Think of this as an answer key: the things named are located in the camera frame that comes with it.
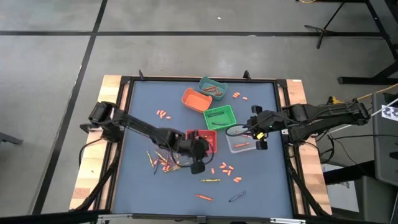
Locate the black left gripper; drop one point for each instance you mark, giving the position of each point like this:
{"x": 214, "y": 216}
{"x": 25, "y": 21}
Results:
{"x": 196, "y": 149}

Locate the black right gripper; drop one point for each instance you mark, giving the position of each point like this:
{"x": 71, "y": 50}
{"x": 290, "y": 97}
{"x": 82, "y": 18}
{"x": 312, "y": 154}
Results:
{"x": 264, "y": 123}

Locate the yellow Crayola crayon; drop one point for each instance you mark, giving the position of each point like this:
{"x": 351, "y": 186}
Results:
{"x": 210, "y": 180}
{"x": 183, "y": 163}
{"x": 161, "y": 157}
{"x": 174, "y": 169}
{"x": 150, "y": 159}

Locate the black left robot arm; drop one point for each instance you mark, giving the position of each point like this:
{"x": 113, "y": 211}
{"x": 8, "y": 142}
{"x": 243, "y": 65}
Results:
{"x": 140, "y": 127}

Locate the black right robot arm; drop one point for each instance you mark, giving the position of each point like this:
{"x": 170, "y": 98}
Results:
{"x": 326, "y": 116}

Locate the red slotted plastic basket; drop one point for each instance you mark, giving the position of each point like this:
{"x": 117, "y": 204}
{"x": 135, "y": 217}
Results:
{"x": 210, "y": 137}

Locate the orange Crayola crayon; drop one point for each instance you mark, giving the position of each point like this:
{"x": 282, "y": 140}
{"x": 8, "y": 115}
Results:
{"x": 245, "y": 135}
{"x": 242, "y": 145}

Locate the dark green Crayola crayon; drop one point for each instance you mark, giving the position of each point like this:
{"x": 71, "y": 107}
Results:
{"x": 214, "y": 114}
{"x": 220, "y": 124}

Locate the clear plastic container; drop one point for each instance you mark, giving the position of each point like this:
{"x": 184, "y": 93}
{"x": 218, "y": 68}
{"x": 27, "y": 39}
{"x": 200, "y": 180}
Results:
{"x": 231, "y": 149}

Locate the green slotted plastic basket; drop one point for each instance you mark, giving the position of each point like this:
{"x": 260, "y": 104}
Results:
{"x": 228, "y": 119}

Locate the orange plastic bin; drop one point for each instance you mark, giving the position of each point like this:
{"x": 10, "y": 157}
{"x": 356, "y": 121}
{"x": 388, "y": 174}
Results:
{"x": 196, "y": 101}

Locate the brown Crayola crayon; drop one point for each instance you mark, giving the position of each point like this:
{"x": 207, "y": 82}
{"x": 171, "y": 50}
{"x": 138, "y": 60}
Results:
{"x": 210, "y": 89}
{"x": 218, "y": 92}

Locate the teal plastic bin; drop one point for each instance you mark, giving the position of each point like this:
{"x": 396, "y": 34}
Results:
{"x": 203, "y": 81}

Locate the wooden table board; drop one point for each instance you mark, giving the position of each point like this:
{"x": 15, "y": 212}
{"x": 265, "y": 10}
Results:
{"x": 311, "y": 186}
{"x": 93, "y": 174}

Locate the black stand legs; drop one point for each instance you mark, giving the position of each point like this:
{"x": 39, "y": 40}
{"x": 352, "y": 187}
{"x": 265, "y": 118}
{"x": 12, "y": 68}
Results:
{"x": 357, "y": 81}

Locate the grey cabinet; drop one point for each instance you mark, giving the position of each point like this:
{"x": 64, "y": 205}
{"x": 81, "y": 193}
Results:
{"x": 385, "y": 146}

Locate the black white fiducial tag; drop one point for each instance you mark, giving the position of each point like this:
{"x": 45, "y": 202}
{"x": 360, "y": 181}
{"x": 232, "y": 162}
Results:
{"x": 391, "y": 113}

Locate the dark grey box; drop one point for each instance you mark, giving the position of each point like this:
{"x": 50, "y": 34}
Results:
{"x": 376, "y": 202}

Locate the black rig crossbeam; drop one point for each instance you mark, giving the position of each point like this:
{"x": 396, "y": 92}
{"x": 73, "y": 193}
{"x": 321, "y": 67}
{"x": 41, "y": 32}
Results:
{"x": 46, "y": 217}

